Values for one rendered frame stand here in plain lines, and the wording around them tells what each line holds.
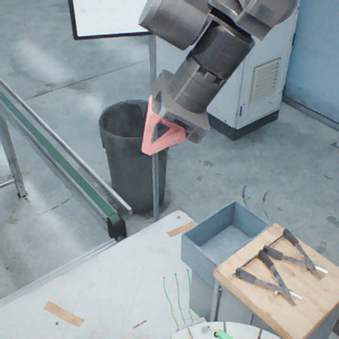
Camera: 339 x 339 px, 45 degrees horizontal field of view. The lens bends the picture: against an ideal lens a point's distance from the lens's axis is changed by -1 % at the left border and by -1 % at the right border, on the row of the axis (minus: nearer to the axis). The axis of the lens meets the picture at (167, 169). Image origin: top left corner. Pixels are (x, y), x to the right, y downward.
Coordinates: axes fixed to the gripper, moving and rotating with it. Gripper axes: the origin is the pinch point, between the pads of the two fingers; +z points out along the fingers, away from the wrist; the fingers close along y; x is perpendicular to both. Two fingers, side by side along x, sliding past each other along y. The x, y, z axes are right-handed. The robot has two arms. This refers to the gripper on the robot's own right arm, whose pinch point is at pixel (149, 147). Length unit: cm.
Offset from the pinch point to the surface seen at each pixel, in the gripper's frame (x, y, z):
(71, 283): 12, -21, 64
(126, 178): 44, -123, 104
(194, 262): 26.9, -9.4, 27.5
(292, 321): 37.5, 7.7, 14.8
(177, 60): 65, -245, 77
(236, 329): 26.9, 10.7, 17.8
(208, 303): 38, -9, 38
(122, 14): -3, -79, 12
